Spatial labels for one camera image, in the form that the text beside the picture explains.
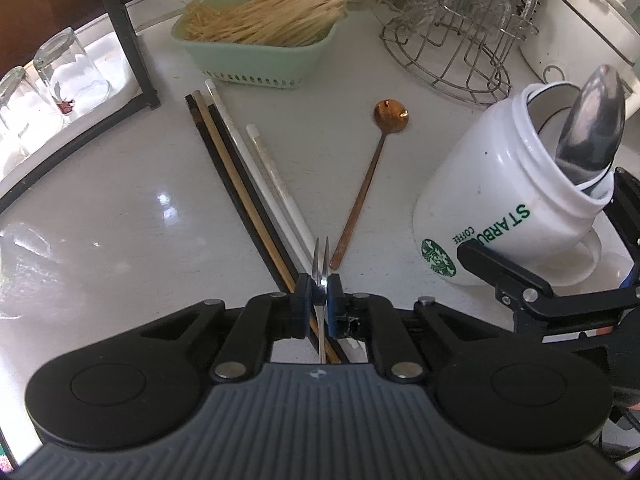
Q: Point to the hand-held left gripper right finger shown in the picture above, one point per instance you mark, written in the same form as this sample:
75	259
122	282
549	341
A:
334	310

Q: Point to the green plastic basket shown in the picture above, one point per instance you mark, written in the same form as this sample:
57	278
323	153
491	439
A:
250	62

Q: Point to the brown cutting board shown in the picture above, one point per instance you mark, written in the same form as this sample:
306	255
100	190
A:
50	10

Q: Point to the clear glass goblet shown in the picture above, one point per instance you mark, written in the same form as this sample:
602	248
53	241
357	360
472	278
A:
500	7

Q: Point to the large metal spoon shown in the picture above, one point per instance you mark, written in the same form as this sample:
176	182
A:
590	125

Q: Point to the wooden chopstick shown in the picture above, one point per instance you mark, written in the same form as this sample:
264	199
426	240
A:
222	160

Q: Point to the white electric cooker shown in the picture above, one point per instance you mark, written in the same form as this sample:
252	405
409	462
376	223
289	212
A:
575	35

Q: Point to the rose gold spoon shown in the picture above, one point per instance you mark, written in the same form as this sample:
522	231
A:
392	112

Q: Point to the clear drinking glass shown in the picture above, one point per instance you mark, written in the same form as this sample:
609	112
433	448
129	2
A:
70	70
20	110

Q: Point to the white chopstick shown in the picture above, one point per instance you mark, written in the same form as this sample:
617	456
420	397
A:
245	160
270	160

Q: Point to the bundle of bamboo skewers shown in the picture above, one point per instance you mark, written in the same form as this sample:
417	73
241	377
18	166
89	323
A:
280	10

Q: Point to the white tray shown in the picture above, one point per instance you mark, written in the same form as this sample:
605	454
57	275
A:
117	77

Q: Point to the metal fork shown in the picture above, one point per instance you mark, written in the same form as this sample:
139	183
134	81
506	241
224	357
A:
320	270

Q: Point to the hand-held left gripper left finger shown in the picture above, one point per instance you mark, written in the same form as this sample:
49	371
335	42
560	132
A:
303	305

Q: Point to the black chopstick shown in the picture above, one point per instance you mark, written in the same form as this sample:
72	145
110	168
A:
212	160
232	160

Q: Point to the white mug with green print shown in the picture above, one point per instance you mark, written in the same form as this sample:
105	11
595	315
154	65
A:
480	195

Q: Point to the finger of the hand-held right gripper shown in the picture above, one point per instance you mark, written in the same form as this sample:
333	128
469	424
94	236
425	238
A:
627	210
520	287

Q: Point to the black metal rack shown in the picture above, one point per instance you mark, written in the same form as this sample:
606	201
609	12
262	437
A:
125	35

